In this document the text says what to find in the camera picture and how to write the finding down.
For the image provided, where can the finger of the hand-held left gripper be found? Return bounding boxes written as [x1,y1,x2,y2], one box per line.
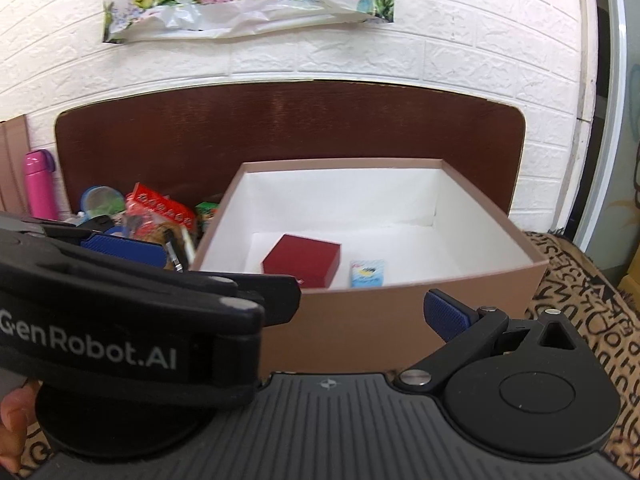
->
[0,212,168,271]
[150,272,302,329]

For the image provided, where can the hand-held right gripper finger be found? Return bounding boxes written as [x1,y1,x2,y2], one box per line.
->
[394,288,591,400]

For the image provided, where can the brown box with white interior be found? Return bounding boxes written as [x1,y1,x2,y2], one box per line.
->
[192,157,551,376]

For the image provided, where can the person's left hand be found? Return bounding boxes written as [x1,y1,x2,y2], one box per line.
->
[0,382,41,466]

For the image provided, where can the dark red square box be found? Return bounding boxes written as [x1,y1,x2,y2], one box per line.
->
[261,233,342,289]

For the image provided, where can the black marker pen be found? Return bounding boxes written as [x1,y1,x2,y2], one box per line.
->
[162,227,188,271]

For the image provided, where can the red snack packet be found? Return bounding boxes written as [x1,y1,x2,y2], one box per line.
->
[125,181,197,256]

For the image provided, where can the small blue tissue packet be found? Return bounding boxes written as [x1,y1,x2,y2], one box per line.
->
[350,259,386,288]

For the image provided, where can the green printed packet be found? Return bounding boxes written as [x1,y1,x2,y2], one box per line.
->
[195,201,222,236]

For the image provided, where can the pink bottle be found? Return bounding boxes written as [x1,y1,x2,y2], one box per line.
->
[23,150,60,221]

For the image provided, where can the letter-patterned blanket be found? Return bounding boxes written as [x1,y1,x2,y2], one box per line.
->
[0,230,640,480]

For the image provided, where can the brown wooden panel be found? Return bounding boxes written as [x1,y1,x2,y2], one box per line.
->
[0,115,31,216]

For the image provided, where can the dark brown wooden headboard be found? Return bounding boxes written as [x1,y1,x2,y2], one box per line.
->
[54,79,527,222]

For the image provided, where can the white door frame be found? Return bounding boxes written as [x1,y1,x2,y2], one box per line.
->
[575,0,630,253]

